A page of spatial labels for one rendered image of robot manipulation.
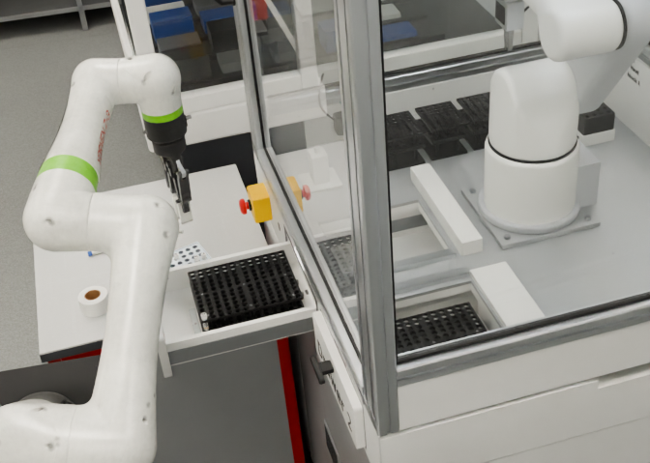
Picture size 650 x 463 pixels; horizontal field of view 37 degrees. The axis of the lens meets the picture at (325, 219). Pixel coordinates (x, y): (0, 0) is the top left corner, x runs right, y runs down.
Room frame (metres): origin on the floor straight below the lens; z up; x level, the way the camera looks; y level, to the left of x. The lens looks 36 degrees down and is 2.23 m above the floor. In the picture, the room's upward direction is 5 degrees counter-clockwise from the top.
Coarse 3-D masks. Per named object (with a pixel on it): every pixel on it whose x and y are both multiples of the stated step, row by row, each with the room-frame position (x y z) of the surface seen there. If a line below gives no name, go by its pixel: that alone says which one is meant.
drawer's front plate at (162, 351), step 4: (160, 332) 1.49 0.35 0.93; (160, 336) 1.48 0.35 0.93; (160, 340) 1.47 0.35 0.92; (164, 340) 1.54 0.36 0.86; (160, 344) 1.47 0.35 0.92; (164, 344) 1.47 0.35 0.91; (160, 348) 1.47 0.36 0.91; (164, 348) 1.47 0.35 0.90; (160, 352) 1.47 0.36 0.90; (164, 352) 1.47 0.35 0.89; (160, 356) 1.47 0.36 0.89; (164, 356) 1.47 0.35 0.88; (164, 360) 1.47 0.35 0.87; (168, 360) 1.47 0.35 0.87; (164, 364) 1.47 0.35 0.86; (168, 364) 1.47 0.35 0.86; (164, 368) 1.47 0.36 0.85; (168, 368) 1.47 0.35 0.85; (164, 372) 1.47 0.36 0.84; (168, 372) 1.47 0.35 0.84; (164, 376) 1.47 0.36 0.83; (168, 376) 1.47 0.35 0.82
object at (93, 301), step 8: (88, 288) 1.82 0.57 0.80; (96, 288) 1.82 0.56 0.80; (104, 288) 1.81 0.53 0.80; (80, 296) 1.79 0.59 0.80; (88, 296) 1.80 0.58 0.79; (96, 296) 1.81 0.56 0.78; (104, 296) 1.78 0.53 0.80; (80, 304) 1.77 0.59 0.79; (88, 304) 1.76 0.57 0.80; (96, 304) 1.76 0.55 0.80; (104, 304) 1.77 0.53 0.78; (88, 312) 1.76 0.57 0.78; (96, 312) 1.76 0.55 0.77; (104, 312) 1.77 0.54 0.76
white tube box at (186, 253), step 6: (186, 246) 1.95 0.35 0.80; (192, 246) 1.96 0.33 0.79; (198, 246) 1.95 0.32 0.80; (174, 252) 1.94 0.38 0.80; (180, 252) 1.94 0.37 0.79; (186, 252) 1.93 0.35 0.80; (192, 252) 1.93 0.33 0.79; (198, 252) 1.93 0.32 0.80; (180, 258) 1.91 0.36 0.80; (186, 258) 1.91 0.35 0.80; (192, 258) 1.91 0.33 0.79; (210, 258) 1.89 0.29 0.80; (174, 264) 1.89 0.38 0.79; (180, 264) 1.90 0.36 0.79; (186, 264) 1.88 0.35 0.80
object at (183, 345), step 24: (192, 264) 1.75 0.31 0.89; (216, 264) 1.76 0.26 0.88; (168, 288) 1.73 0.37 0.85; (168, 312) 1.66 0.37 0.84; (288, 312) 1.55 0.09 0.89; (168, 336) 1.58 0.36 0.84; (192, 336) 1.51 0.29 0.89; (216, 336) 1.51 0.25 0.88; (240, 336) 1.52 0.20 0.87; (264, 336) 1.53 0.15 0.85; (192, 360) 1.50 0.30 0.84
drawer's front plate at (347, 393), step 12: (312, 312) 1.51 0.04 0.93; (324, 324) 1.47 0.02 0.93; (324, 336) 1.43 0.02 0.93; (324, 348) 1.43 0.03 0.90; (336, 348) 1.40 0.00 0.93; (324, 360) 1.44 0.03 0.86; (336, 360) 1.36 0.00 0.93; (336, 372) 1.34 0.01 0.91; (336, 384) 1.35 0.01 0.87; (348, 384) 1.30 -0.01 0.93; (336, 396) 1.37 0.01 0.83; (348, 396) 1.26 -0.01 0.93; (348, 408) 1.27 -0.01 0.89; (360, 408) 1.24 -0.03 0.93; (348, 420) 1.28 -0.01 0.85; (360, 420) 1.23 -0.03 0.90; (360, 432) 1.23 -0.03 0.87; (360, 444) 1.23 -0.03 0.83
